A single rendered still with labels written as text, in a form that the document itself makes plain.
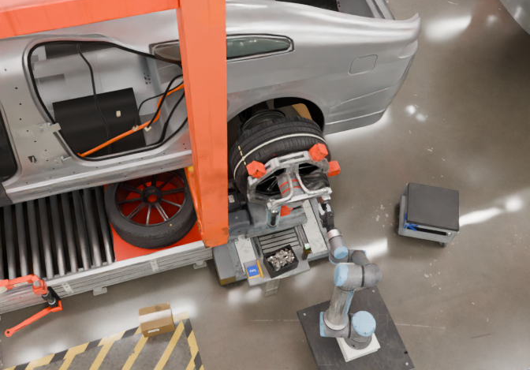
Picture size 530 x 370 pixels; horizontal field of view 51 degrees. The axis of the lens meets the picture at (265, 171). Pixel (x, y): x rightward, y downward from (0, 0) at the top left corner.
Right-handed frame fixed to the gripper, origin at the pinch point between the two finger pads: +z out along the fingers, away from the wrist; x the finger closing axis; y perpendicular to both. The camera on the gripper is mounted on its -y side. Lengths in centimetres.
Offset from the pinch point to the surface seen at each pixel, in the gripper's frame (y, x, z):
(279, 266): 28, -35, -24
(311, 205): 75, 15, 35
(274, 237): 82, -21, 19
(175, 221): 33, -93, 29
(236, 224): 43, -52, 20
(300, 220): 66, -1, 21
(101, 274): 48, -150, 11
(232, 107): -48, -46, 55
